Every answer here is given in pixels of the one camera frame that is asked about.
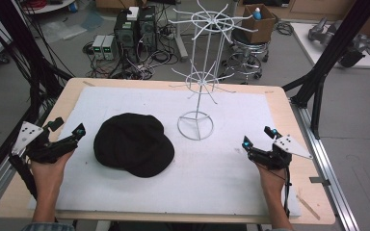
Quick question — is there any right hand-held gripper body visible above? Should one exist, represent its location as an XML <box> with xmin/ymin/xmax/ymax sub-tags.
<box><xmin>247</xmin><ymin>134</ymin><xmax>313</xmax><ymax>171</ymax></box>

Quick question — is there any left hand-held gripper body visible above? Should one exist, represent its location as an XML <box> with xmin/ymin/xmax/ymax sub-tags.
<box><xmin>12</xmin><ymin>120</ymin><xmax>79</xmax><ymax>165</ymax></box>

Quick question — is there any person's right hand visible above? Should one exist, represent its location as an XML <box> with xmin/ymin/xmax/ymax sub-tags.
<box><xmin>254</xmin><ymin>159</ymin><xmax>287</xmax><ymax>197</ymax></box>

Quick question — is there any person's left hand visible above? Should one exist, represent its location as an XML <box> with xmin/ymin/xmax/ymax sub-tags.
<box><xmin>30</xmin><ymin>149</ymin><xmax>76</xmax><ymax>193</ymax></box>

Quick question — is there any grey tape strip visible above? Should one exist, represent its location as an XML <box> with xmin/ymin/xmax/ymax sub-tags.
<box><xmin>308</xmin><ymin>175</ymin><xmax>331</xmax><ymax>188</ymax></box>

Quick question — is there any white foam mat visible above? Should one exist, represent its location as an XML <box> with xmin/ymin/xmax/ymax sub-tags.
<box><xmin>28</xmin><ymin>86</ymin><xmax>303</xmax><ymax>219</ymax></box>

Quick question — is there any black cap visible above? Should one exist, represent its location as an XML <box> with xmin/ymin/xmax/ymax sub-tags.
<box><xmin>92</xmin><ymin>112</ymin><xmax>175</xmax><ymax>179</ymax></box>

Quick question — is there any wooden stick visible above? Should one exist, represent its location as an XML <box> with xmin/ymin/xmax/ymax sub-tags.
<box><xmin>296</xmin><ymin>193</ymin><xmax>322</xmax><ymax>221</ymax></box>

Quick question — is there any chrome rolling stool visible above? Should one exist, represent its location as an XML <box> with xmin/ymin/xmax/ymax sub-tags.
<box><xmin>221</xmin><ymin>29</ymin><xmax>270</xmax><ymax>82</ymax></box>

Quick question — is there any grey power supply unit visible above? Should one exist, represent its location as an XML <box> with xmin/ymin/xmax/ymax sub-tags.
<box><xmin>92</xmin><ymin>35</ymin><xmax>106</xmax><ymax>61</ymax></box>
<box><xmin>102</xmin><ymin>35</ymin><xmax>119</xmax><ymax>62</ymax></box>

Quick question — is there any white floor board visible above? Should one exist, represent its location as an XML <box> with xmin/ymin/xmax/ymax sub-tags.
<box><xmin>290</xmin><ymin>21</ymin><xmax>370</xmax><ymax>69</ymax></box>

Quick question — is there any denim sleeve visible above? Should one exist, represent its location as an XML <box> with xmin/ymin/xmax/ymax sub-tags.
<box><xmin>20</xmin><ymin>221</ymin><xmax>77</xmax><ymax>231</ymax></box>

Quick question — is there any clear plastic sheet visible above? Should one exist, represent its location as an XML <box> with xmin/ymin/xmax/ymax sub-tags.
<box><xmin>39</xmin><ymin>12</ymin><xmax>106</xmax><ymax>43</ymax></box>

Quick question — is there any brown cardboard box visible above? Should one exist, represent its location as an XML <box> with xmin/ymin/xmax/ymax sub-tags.
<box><xmin>241</xmin><ymin>3</ymin><xmax>277</xmax><ymax>45</ymax></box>

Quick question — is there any black computer tower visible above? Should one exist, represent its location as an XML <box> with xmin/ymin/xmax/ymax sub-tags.
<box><xmin>113</xmin><ymin>9</ymin><xmax>140</xmax><ymax>63</ymax></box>
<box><xmin>137</xmin><ymin>5</ymin><xmax>158</xmax><ymax>54</ymax></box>

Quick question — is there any round white table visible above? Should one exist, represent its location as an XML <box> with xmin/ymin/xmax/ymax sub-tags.
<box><xmin>21</xmin><ymin>0</ymin><xmax>77</xmax><ymax>15</ymax></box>

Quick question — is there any white table leg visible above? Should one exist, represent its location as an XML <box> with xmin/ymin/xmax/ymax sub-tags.
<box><xmin>172</xmin><ymin>0</ymin><xmax>191</xmax><ymax>63</ymax></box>

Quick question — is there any small white box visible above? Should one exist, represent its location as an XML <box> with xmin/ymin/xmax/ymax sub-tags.
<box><xmin>126</xmin><ymin>6</ymin><xmax>141</xmax><ymax>22</ymax></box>

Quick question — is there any black sleeved gripper cable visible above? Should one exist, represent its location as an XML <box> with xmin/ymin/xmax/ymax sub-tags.
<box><xmin>8</xmin><ymin>153</ymin><xmax>39</xmax><ymax>200</ymax></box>

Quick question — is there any white wire hanger rack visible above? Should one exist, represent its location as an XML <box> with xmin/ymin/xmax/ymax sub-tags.
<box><xmin>168</xmin><ymin>0</ymin><xmax>260</xmax><ymax>141</ymax></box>

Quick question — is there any black metal frame stand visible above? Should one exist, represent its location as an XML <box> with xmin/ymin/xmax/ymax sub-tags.
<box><xmin>281</xmin><ymin>0</ymin><xmax>370</xmax><ymax>141</ymax></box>
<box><xmin>0</xmin><ymin>0</ymin><xmax>75</xmax><ymax>191</ymax></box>

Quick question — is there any tangle of floor cables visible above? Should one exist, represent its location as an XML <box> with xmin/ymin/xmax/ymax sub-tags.
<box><xmin>82</xmin><ymin>18</ymin><xmax>181</xmax><ymax>81</ymax></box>

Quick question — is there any coiled black cable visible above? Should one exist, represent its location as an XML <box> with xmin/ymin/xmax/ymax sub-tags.
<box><xmin>274</xmin><ymin>20</ymin><xmax>295</xmax><ymax>37</ymax></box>

